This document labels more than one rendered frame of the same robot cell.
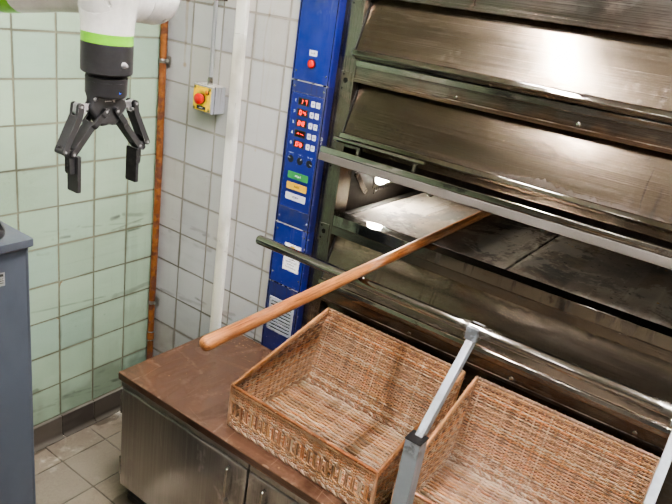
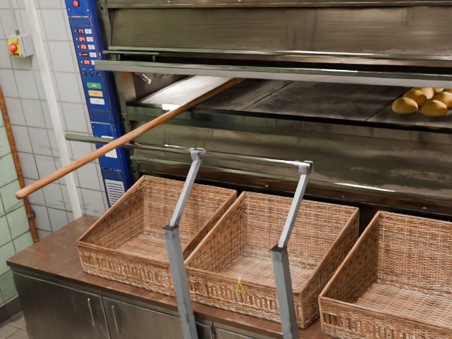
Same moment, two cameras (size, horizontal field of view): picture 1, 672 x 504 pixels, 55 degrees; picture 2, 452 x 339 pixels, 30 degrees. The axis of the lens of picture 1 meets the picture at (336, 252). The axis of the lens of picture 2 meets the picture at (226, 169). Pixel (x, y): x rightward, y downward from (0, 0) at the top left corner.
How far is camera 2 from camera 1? 178 cm
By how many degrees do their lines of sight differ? 7
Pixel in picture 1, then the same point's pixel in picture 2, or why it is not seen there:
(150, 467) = (46, 323)
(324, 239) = (126, 126)
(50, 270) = not seen: outside the picture
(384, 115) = (132, 25)
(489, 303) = (237, 137)
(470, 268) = (216, 116)
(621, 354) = (318, 145)
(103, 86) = not seen: outside the picture
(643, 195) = (286, 36)
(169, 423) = (47, 284)
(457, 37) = not seen: outside the picture
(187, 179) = (25, 109)
